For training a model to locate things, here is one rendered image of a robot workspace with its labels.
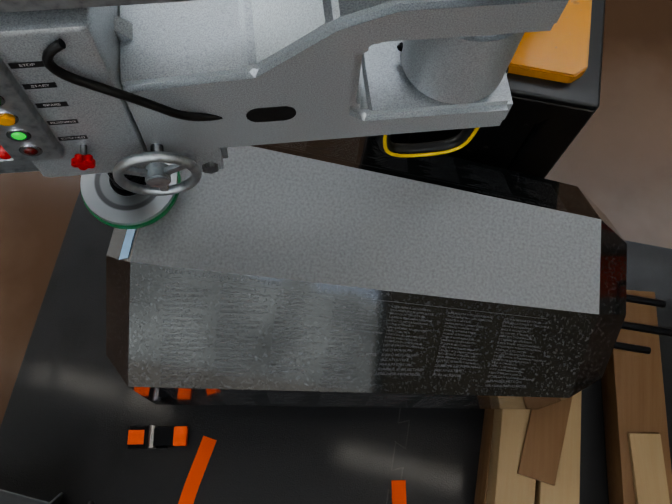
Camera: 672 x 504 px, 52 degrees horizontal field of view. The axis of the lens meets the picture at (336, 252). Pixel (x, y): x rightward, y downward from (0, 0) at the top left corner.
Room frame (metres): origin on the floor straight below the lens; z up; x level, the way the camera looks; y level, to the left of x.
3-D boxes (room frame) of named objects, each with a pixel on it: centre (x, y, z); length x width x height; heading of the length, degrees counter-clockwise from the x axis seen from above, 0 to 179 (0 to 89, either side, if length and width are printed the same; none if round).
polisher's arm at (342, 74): (0.69, 0.10, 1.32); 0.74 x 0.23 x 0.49; 104
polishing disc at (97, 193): (0.61, 0.48, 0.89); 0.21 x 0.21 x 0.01
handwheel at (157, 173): (0.52, 0.33, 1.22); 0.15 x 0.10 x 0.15; 104
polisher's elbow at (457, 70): (0.77, -0.16, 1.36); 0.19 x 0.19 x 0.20
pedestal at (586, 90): (1.39, -0.36, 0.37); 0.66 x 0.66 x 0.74; 88
